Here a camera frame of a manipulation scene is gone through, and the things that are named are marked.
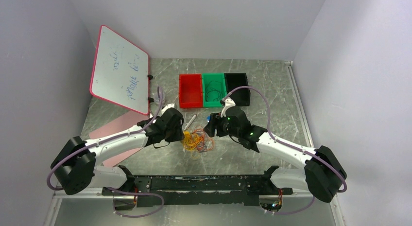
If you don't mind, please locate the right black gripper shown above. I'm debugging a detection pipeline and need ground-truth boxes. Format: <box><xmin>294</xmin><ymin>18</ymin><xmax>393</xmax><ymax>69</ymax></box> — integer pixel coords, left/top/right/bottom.
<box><xmin>203</xmin><ymin>112</ymin><xmax>240</xmax><ymax>138</ymax></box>

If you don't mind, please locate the black plastic bin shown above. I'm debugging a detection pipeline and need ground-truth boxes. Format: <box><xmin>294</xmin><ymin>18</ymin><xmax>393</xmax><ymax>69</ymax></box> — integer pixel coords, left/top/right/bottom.
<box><xmin>223</xmin><ymin>72</ymin><xmax>251</xmax><ymax>106</ymax></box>

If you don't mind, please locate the coloured cable bundle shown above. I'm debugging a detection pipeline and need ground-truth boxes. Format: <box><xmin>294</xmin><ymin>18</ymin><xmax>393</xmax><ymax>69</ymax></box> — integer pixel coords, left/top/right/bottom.
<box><xmin>181</xmin><ymin>128</ymin><xmax>215</xmax><ymax>161</ymax></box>

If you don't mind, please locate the thin purple cable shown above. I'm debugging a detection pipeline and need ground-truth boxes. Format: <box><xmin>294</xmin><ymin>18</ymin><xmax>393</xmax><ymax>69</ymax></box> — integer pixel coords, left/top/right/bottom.
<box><xmin>206</xmin><ymin>79</ymin><xmax>226</xmax><ymax>103</ymax></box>

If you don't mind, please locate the green plastic bin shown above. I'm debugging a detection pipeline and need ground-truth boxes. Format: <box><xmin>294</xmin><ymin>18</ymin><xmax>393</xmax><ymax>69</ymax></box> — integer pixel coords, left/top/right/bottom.
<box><xmin>202</xmin><ymin>73</ymin><xmax>227</xmax><ymax>108</ymax></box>

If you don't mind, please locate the red plastic bin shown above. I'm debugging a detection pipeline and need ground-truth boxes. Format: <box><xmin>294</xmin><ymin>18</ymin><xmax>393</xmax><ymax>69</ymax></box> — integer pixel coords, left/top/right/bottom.
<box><xmin>178</xmin><ymin>74</ymin><xmax>204</xmax><ymax>109</ymax></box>

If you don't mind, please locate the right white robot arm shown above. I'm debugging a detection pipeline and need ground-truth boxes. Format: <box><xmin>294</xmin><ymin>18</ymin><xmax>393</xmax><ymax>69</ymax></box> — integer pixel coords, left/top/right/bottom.
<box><xmin>204</xmin><ymin>106</ymin><xmax>347</xmax><ymax>203</ymax></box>

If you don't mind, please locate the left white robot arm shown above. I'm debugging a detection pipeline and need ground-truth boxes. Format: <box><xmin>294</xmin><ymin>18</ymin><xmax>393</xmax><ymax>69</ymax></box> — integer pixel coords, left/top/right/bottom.
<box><xmin>47</xmin><ymin>106</ymin><xmax>184</xmax><ymax>195</ymax></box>

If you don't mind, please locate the white marker pen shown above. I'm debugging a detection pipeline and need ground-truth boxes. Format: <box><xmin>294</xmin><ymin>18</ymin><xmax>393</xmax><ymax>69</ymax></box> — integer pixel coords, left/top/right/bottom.
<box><xmin>183</xmin><ymin>114</ymin><xmax>197</xmax><ymax>131</ymax></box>

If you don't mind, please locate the pink clipboard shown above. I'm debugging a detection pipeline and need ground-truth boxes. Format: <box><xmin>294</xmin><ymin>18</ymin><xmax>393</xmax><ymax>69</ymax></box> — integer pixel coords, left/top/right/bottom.
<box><xmin>89</xmin><ymin>111</ymin><xmax>149</xmax><ymax>167</ymax></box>

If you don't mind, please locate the pink framed whiteboard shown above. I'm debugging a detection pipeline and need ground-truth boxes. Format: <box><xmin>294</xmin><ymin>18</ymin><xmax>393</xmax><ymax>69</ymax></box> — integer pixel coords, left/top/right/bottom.
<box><xmin>89</xmin><ymin>25</ymin><xmax>149</xmax><ymax>115</ymax></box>

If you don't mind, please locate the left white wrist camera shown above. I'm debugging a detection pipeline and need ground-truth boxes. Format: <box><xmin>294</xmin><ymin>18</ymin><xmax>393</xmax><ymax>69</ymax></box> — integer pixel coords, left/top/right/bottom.
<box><xmin>161</xmin><ymin>103</ymin><xmax>175</xmax><ymax>112</ymax></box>

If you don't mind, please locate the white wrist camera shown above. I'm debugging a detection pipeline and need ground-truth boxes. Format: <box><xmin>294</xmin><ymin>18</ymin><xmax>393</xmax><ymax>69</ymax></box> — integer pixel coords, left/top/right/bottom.
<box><xmin>220</xmin><ymin>97</ymin><xmax>236</xmax><ymax>118</ymax></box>
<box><xmin>161</xmin><ymin>103</ymin><xmax>175</xmax><ymax>112</ymax></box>

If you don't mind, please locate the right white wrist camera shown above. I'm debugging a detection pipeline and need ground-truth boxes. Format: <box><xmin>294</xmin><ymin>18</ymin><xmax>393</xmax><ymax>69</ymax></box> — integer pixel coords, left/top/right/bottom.
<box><xmin>220</xmin><ymin>97</ymin><xmax>236</xmax><ymax>118</ymax></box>

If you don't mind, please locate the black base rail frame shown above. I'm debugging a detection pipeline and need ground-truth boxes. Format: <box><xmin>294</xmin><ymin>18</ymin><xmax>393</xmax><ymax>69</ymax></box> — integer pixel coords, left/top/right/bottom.
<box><xmin>54</xmin><ymin>174</ymin><xmax>337</xmax><ymax>209</ymax></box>

